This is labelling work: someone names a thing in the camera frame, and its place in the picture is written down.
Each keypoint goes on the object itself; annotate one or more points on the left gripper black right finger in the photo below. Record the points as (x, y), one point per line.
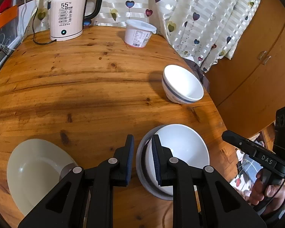
(201, 196)

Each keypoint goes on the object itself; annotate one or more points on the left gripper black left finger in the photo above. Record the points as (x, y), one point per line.
(84, 197)

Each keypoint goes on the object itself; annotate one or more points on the green plate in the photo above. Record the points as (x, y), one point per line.
(35, 166)

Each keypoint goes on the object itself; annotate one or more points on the white bowl blue stripe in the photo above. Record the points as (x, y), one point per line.
(181, 86)
(185, 144)

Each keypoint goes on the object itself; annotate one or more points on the person's right hand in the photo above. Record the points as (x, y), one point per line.
(259, 191)

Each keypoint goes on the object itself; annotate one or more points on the wooden cabinet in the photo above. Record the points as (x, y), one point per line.
(249, 88)

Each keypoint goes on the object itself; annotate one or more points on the heart patterned curtain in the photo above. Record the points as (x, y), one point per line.
(203, 30)

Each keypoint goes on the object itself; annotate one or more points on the white lidded plastic tub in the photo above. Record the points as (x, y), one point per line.
(138, 33)

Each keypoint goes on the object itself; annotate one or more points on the white electric kettle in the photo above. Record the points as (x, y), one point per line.
(67, 18)

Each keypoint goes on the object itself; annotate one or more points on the orange lidded clear container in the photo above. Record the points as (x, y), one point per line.
(9, 36)

